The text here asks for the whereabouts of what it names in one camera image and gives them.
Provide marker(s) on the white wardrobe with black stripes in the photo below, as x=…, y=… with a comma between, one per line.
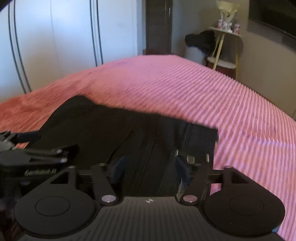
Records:
x=43, y=41

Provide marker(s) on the black pants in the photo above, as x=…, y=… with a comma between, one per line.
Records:
x=142, y=144

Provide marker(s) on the white laundry basket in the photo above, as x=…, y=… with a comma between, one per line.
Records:
x=196, y=55

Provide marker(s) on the wall mounted black television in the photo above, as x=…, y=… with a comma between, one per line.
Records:
x=278, y=14

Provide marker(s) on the pink ribbed bed blanket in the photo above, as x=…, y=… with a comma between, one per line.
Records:
x=254, y=135

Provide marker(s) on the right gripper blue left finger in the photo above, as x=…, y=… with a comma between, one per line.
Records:
x=103, y=177

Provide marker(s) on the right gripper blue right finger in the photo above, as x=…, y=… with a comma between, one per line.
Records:
x=194, y=186

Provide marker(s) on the black clothes pile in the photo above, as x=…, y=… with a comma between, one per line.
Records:
x=205, y=41

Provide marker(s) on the dark wooden door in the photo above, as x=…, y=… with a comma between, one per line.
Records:
x=158, y=24

